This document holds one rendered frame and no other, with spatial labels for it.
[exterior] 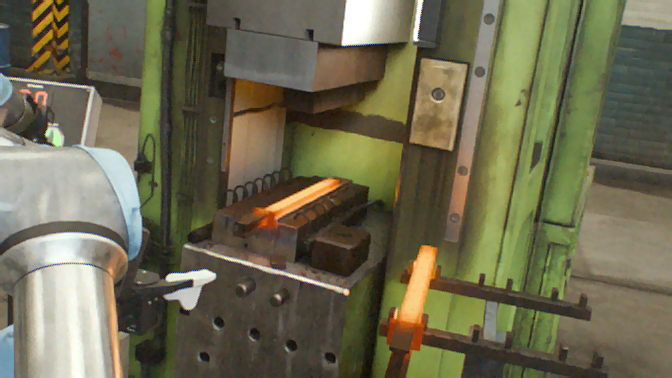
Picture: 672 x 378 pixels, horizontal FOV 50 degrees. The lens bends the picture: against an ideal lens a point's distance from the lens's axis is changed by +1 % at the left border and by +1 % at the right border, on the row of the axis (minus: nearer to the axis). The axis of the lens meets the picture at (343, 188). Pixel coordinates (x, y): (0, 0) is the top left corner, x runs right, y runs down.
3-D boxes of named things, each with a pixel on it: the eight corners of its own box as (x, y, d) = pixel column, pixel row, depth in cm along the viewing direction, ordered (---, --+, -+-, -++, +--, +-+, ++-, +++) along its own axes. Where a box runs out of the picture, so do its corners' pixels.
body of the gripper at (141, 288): (126, 309, 116) (72, 339, 105) (128, 260, 113) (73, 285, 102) (166, 322, 113) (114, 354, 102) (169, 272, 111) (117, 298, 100)
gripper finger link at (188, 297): (212, 301, 118) (157, 308, 113) (215, 268, 117) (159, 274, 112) (220, 309, 116) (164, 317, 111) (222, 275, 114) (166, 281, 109)
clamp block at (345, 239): (348, 277, 143) (352, 247, 141) (309, 267, 146) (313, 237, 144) (368, 260, 154) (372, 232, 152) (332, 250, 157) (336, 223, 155)
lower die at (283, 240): (294, 263, 147) (298, 224, 145) (211, 240, 154) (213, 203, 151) (365, 215, 185) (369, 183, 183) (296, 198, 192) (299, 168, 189)
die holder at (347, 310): (321, 489, 148) (347, 291, 137) (168, 430, 161) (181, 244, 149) (403, 371, 199) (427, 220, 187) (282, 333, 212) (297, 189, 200)
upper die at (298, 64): (312, 92, 138) (318, 42, 135) (223, 76, 144) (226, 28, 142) (384, 78, 175) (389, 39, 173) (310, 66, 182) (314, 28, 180)
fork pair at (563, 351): (601, 370, 97) (604, 357, 96) (558, 361, 98) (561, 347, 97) (584, 304, 119) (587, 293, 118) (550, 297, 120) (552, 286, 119)
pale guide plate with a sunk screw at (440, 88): (451, 151, 142) (465, 65, 137) (408, 142, 145) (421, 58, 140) (453, 149, 144) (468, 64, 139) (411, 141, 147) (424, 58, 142)
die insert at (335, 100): (313, 114, 149) (316, 85, 148) (281, 107, 152) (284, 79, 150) (363, 100, 177) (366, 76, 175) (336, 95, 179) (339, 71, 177)
